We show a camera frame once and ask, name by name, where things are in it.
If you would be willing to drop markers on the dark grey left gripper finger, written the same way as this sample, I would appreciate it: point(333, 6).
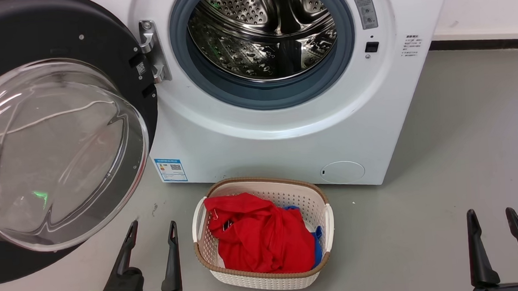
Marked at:
point(173, 267)
point(126, 250)

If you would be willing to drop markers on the round black glass washer door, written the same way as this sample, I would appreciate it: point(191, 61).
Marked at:
point(99, 38)

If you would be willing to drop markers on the white front-load washing machine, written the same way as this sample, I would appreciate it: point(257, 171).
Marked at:
point(250, 155)

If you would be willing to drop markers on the white label sticker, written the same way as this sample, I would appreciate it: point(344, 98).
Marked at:
point(141, 68)

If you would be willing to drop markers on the silver metal door hinge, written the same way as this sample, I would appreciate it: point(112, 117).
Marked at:
point(157, 57)

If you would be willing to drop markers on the black door latch slot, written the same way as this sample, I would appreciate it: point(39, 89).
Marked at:
point(371, 47)

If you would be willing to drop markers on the blue energy label sticker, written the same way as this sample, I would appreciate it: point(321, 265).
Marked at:
point(170, 170)

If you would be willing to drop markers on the red garment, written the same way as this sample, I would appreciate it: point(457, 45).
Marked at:
point(260, 240)

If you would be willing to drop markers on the white woven plastic laundry basket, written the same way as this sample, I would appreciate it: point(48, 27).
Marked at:
point(267, 282)

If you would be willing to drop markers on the blue garment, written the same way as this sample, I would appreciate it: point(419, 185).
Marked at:
point(318, 250)

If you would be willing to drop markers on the round white filter cover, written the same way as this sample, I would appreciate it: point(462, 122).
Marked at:
point(342, 172)

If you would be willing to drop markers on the stainless steel washer drum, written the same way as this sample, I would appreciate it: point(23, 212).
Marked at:
point(235, 52)

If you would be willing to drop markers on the grey warning sticker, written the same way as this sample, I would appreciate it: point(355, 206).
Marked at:
point(364, 8)

